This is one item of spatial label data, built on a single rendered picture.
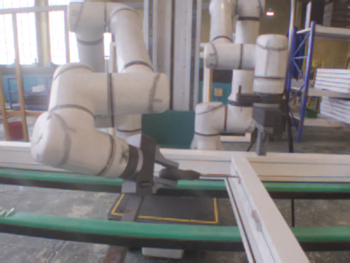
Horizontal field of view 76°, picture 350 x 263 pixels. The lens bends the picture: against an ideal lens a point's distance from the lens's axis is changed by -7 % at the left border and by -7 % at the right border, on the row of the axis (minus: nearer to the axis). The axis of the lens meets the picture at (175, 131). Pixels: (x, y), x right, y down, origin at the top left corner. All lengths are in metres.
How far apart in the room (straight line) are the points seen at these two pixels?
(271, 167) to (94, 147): 0.55
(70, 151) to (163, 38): 1.24
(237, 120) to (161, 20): 0.76
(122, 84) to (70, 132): 0.14
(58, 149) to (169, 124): 1.15
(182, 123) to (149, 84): 1.03
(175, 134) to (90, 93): 1.09
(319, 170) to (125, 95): 0.64
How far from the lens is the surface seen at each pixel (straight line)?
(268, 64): 0.71
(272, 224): 0.47
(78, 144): 0.42
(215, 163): 0.76
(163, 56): 1.56
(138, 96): 0.48
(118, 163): 0.47
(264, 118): 0.70
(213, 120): 1.33
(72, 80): 0.49
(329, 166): 0.88
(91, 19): 1.00
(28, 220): 0.63
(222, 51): 0.82
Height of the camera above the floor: 1.19
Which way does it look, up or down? 15 degrees down
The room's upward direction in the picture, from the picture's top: 1 degrees clockwise
